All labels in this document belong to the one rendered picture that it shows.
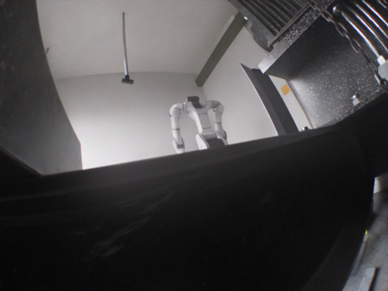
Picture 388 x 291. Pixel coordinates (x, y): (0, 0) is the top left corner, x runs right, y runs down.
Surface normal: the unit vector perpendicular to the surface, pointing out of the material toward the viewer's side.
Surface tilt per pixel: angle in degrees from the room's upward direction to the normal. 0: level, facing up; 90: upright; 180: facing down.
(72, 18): 180
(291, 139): 90
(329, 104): 90
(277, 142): 90
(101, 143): 90
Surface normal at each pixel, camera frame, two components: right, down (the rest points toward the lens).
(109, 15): 0.29, 0.91
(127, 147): 0.38, -0.39
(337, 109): -0.88, 0.14
